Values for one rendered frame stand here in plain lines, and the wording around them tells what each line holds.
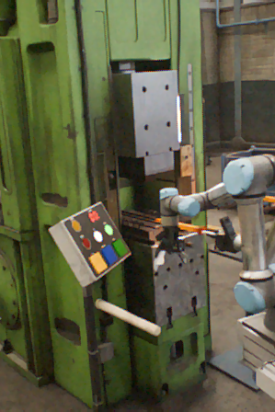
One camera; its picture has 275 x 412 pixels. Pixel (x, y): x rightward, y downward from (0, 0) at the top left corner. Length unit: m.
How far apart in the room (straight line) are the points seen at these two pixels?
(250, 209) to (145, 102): 0.99
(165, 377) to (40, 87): 1.68
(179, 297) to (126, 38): 1.37
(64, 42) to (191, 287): 1.42
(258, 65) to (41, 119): 9.07
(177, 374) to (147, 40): 1.80
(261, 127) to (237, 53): 1.64
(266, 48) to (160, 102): 8.93
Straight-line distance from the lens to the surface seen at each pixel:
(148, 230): 2.72
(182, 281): 2.88
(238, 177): 1.79
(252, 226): 1.84
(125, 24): 2.75
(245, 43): 11.85
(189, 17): 3.04
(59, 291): 3.08
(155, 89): 2.66
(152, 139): 2.65
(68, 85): 2.53
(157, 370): 2.98
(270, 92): 11.47
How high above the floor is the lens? 1.76
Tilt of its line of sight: 15 degrees down
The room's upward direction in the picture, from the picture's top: 4 degrees counter-clockwise
